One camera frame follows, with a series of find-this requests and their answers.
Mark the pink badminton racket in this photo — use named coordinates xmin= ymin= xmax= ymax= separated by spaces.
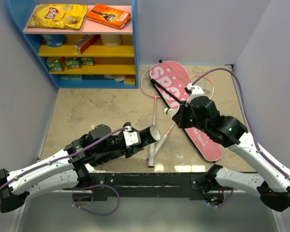
xmin=154 ymin=77 xmax=215 ymax=157

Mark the black shuttlecock tube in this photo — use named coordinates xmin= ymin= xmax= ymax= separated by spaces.
xmin=89 ymin=122 xmax=161 ymax=167

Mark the pink racket cover bag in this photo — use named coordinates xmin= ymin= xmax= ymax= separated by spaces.
xmin=149 ymin=60 xmax=223 ymax=162

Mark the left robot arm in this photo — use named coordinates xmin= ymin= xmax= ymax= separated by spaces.
xmin=0 ymin=123 xmax=160 ymax=213

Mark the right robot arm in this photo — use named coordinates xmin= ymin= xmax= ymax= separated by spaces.
xmin=164 ymin=96 xmax=290 ymax=212

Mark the crumpled white wrapper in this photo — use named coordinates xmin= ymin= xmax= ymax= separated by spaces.
xmin=104 ymin=74 xmax=126 ymax=82

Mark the yellow sponge bottom shelf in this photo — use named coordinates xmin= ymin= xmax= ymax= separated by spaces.
xmin=124 ymin=75 xmax=136 ymax=86

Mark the green carton right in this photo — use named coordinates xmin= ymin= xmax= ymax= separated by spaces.
xmin=80 ymin=57 xmax=96 ymax=66

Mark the green carton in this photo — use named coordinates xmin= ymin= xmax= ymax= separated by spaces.
xmin=64 ymin=57 xmax=82 ymax=70
xmin=46 ymin=59 xmax=64 ymax=72
xmin=80 ymin=57 xmax=96 ymax=66

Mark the green carton middle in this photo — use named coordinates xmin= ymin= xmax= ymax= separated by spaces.
xmin=64 ymin=57 xmax=82 ymax=70

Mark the green carton left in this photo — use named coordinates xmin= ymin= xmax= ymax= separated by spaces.
xmin=46 ymin=59 xmax=64 ymax=72

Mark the blue shelf unit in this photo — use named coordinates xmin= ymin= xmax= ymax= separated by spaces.
xmin=7 ymin=0 xmax=139 ymax=88

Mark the cream paper cup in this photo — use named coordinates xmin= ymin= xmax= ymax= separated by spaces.
xmin=101 ymin=34 xmax=123 ymax=47

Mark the red foil snack box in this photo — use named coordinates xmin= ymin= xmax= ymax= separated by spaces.
xmin=72 ymin=34 xmax=101 ymax=54

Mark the blue snack canister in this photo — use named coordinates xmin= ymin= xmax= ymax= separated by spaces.
xmin=42 ymin=34 xmax=67 ymax=47

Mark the orange razor box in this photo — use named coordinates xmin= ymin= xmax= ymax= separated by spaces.
xmin=87 ymin=4 xmax=131 ymax=30

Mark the yellow Lays chips bag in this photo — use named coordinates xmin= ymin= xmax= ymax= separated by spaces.
xmin=27 ymin=4 xmax=88 ymax=29

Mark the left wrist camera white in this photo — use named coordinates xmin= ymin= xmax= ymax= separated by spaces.
xmin=123 ymin=122 xmax=141 ymax=148

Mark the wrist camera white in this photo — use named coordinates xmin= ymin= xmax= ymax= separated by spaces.
xmin=185 ymin=83 xmax=204 ymax=104
xmin=123 ymin=122 xmax=141 ymax=148

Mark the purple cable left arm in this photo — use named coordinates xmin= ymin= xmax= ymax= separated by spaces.
xmin=0 ymin=127 xmax=129 ymax=210

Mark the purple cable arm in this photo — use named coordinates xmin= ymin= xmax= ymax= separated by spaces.
xmin=192 ymin=68 xmax=290 ymax=189
xmin=0 ymin=127 xmax=129 ymax=210

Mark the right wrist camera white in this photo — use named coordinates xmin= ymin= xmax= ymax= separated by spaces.
xmin=185 ymin=83 xmax=204 ymax=104

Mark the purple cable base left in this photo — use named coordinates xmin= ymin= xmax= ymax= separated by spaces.
xmin=71 ymin=184 xmax=120 ymax=216

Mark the purple cable base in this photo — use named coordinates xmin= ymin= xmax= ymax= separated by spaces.
xmin=205 ymin=189 xmax=234 ymax=208
xmin=71 ymin=184 xmax=120 ymax=216

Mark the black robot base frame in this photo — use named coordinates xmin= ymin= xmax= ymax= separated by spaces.
xmin=76 ymin=173 xmax=220 ymax=200

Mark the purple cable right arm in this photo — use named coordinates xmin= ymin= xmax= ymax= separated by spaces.
xmin=192 ymin=68 xmax=290 ymax=189

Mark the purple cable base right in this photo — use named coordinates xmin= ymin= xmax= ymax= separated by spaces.
xmin=205 ymin=189 xmax=234 ymax=208

